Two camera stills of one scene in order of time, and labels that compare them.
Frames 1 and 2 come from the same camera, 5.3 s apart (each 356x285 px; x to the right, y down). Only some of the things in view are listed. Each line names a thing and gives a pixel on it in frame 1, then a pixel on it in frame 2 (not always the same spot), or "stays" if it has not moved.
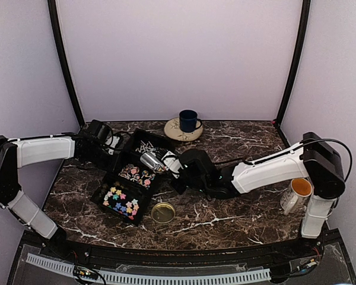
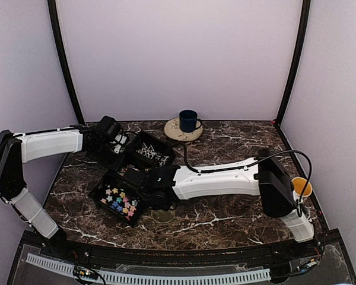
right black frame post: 306,6 stays
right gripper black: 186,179 → 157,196
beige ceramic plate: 172,129 stays
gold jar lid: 163,212 stays
